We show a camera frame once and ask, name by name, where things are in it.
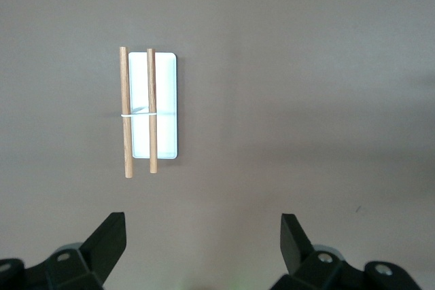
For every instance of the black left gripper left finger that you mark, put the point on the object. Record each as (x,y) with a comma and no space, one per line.
(85,263)

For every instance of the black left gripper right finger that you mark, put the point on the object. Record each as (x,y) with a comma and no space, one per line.
(306,263)

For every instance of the white towel rack wooden bars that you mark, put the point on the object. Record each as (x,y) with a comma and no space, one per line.
(163,100)

